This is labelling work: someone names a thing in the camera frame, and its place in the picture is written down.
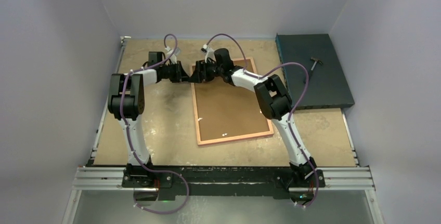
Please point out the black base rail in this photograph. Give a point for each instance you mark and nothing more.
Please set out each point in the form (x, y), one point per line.
(168, 182)

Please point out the small hammer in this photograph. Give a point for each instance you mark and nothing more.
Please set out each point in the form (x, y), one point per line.
(315, 62)

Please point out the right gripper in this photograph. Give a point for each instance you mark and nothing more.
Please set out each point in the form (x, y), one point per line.
(198, 77)

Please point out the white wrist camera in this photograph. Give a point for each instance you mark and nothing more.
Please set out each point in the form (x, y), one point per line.
(172, 54)
(208, 53)

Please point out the dark blue box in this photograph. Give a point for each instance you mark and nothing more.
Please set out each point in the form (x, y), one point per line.
(328, 86)

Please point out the pink picture frame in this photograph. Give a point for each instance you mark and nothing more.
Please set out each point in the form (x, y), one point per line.
(234, 136)

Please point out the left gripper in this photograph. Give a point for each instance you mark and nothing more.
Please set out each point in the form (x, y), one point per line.
(180, 75)

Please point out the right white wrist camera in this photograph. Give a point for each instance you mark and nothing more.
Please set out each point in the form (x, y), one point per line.
(208, 53)

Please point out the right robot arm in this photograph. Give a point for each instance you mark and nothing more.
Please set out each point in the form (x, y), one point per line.
(274, 102)

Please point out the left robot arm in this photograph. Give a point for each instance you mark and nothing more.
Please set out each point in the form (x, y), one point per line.
(126, 102)

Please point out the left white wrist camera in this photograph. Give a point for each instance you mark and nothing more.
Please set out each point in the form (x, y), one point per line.
(172, 54)

